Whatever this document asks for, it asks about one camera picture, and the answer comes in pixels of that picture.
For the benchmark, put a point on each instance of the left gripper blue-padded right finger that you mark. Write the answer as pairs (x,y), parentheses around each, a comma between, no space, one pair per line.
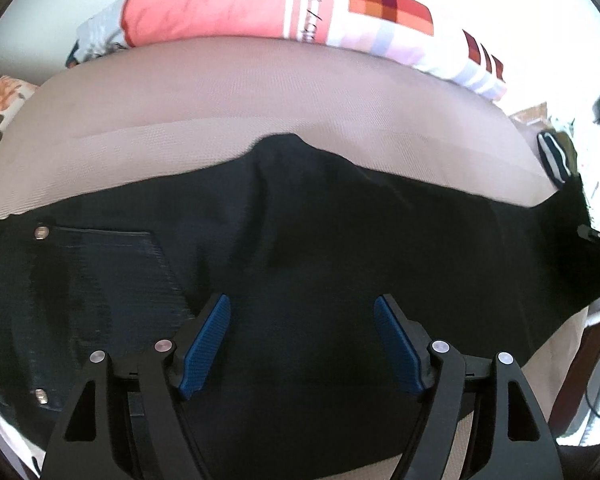
(508,435)

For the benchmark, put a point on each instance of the black pants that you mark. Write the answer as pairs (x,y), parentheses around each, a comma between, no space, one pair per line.
(302,242)

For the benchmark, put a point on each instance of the beige mesh bed mat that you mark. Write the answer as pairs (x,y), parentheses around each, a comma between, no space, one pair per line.
(169,108)

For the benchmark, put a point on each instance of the long pink plaid bolster pillow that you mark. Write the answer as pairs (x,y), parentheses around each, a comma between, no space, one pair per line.
(403,31)

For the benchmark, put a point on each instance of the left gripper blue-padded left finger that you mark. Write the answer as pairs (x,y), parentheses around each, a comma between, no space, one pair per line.
(123,420)

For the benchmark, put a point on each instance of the dark striped folded cloth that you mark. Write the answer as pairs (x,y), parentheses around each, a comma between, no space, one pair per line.
(558,156)

